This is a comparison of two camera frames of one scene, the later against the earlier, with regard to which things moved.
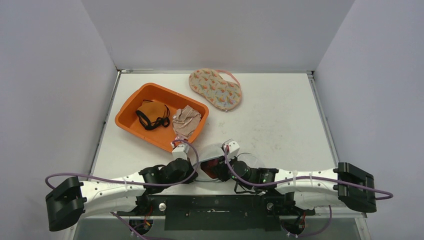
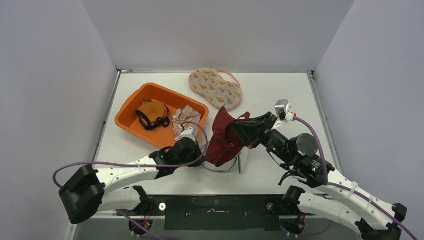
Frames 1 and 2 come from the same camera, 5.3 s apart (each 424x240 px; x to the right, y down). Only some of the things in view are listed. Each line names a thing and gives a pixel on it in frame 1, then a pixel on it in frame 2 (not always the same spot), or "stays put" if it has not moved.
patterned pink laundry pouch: [219, 87] stays put
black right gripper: [224, 170] to [261, 127]
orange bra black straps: [152, 114] stays put
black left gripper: [192, 179] to [197, 151]
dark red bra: [209, 167] to [223, 147]
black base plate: [253, 211] stays put
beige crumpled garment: [185, 121] stays put
